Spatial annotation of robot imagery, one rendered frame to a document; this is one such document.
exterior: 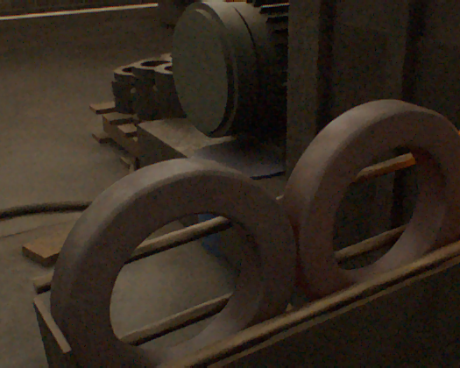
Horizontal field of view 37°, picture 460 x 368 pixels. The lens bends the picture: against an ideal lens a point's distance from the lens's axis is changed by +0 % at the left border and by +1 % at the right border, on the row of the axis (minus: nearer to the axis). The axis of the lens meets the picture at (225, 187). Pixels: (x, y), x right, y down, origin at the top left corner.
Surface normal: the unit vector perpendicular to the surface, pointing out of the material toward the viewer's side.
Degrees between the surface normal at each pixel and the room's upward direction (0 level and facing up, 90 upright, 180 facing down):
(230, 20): 35
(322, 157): 45
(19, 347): 0
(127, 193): 24
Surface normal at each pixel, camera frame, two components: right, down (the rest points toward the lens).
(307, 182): -0.75, -0.29
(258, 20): 0.26, -0.57
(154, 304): -0.02, -0.92
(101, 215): -0.55, -0.60
